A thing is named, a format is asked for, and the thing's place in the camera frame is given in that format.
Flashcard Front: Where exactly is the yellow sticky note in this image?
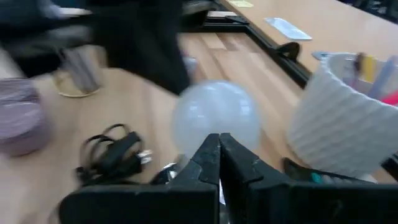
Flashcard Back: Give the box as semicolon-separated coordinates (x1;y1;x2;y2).
228;0;254;9

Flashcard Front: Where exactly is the yellow marker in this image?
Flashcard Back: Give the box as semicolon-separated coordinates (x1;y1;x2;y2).
362;54;377;83

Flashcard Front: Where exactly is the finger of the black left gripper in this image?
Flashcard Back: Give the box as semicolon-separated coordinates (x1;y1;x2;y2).
105;0;191;96

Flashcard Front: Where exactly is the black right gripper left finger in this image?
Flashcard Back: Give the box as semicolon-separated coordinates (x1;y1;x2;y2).
58;133;221;224

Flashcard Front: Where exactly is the black coiled power cord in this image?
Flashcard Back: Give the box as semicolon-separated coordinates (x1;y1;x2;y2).
74;123;154;187

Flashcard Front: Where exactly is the red marker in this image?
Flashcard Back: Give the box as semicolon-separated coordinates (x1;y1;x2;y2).
381;91;398;106

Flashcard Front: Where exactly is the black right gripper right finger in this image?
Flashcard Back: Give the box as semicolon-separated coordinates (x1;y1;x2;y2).
220;133;398;224

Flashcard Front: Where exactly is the white frosted lightbulb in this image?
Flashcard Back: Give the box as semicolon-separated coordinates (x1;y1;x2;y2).
170;79;262;159

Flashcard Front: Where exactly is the white rectangular card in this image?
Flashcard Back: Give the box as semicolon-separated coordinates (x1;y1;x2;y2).
264;17;313;41

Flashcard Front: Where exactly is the tan wooden desk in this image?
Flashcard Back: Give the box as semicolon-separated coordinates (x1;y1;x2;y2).
217;0;398;72

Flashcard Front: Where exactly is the white ribbed pen cup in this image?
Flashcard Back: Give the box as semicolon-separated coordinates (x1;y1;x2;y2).
285;52;398;179

